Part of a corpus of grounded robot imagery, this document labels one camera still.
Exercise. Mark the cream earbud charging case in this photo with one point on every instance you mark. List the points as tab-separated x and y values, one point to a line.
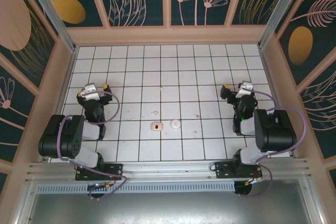
175	124

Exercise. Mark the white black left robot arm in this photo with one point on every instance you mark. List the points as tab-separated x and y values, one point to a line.
55	140

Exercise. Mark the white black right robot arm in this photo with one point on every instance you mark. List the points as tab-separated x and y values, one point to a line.
275	129

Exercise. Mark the pink rounded block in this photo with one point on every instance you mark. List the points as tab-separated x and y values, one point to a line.
153	127

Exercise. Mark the grey metal sheet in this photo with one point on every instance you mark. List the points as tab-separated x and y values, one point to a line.
168	208

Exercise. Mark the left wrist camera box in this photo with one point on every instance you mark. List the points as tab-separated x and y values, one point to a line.
90	93

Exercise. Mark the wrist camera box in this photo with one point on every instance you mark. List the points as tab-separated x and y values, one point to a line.
244	89
90	93

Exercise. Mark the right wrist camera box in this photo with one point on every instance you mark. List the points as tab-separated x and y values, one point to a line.
244	89

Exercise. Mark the aluminium corner post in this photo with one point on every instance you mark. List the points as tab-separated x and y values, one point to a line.
52	11
282	11

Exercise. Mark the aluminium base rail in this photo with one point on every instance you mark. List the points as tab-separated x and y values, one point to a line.
168	169

